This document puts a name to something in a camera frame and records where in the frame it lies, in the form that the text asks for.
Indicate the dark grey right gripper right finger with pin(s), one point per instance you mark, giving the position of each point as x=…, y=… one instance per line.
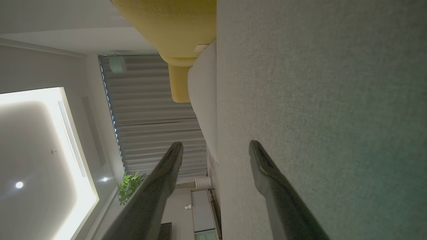
x=283, y=206

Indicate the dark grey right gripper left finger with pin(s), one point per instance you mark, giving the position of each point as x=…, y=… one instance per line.
x=150, y=200

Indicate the green potted tree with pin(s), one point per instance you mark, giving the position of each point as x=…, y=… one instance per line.
x=128, y=188

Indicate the black flat screen TV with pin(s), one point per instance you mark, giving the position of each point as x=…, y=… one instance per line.
x=166, y=232

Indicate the grey and green TV cabinet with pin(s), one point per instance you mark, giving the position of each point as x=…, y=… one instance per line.
x=201, y=213

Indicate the white ribbed plant pot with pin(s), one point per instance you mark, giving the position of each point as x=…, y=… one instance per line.
x=202, y=182

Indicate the grey pleated curtain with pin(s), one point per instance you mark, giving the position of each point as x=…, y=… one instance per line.
x=150, y=110

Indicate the grey sofa chaise cushion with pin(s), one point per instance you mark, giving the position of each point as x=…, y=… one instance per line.
x=317, y=100

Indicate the grey sofa seat cushion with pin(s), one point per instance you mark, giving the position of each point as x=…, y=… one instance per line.
x=203, y=100

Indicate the round white ceiling device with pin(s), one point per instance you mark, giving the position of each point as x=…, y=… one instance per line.
x=117, y=64

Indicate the white sofa fabric tag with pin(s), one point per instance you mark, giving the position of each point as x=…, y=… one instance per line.
x=201, y=48

